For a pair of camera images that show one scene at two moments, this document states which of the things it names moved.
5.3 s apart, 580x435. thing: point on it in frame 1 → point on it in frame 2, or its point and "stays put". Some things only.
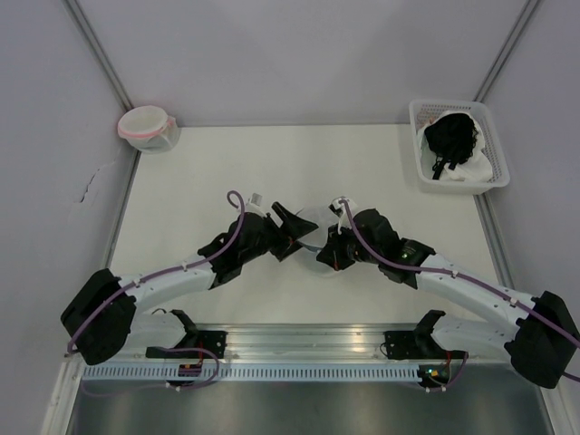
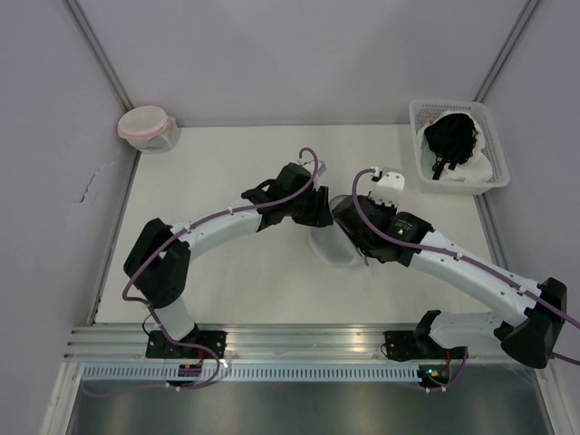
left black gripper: x=294 y=228 → x=320 y=215
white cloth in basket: x=478 y=168 stays put
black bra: x=452 y=138 stays put
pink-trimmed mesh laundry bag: x=150 y=129 stays put
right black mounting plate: x=401 y=345 stays put
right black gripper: x=332 y=251 → x=390 y=209
